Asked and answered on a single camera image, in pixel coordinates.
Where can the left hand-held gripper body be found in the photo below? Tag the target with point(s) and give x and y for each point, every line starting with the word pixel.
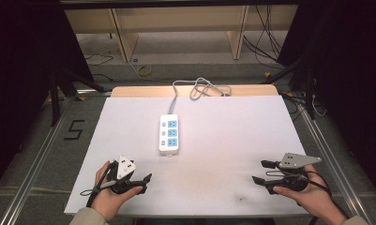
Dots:
pixel 125 168

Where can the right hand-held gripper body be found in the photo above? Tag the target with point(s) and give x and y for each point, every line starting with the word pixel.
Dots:
pixel 293 175

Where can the person's right hand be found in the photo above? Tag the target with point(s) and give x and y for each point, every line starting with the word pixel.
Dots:
pixel 313 198

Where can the person's left hand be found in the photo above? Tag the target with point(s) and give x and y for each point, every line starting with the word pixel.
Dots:
pixel 109 203

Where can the white table cover sheet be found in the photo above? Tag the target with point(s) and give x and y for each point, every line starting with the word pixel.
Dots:
pixel 226 150

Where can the white power strip blue sockets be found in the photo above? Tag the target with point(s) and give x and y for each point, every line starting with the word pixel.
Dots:
pixel 169 134

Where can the black metal stand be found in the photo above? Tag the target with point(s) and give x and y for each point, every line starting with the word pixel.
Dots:
pixel 67 84
pixel 303 78

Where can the black curtain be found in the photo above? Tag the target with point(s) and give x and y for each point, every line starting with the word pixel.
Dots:
pixel 23 78
pixel 348 78

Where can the aluminium floor rail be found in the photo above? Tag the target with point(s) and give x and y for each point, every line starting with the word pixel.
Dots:
pixel 35 162
pixel 335 165

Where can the light wooden desk frame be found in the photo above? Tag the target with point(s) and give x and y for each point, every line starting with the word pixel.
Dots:
pixel 182 22

